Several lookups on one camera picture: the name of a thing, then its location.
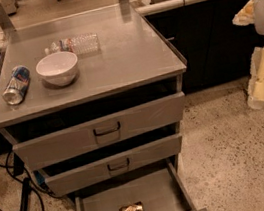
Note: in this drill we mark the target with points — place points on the blue silver energy drink can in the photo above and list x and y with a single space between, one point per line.
17 86

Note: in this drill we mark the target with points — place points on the clear plastic water bottle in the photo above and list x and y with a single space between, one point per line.
82 44

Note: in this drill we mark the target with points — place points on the grey metal drawer cabinet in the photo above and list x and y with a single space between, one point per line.
133 66

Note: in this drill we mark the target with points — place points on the bottom grey drawer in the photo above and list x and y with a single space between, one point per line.
156 187

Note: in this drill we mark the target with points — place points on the grey drawer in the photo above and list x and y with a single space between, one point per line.
89 174
156 187
74 141

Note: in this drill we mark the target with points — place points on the middle grey drawer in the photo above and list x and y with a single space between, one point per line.
89 174

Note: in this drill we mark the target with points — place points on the top grey drawer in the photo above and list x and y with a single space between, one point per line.
74 141

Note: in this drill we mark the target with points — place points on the white ceramic bowl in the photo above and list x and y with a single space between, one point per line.
58 69

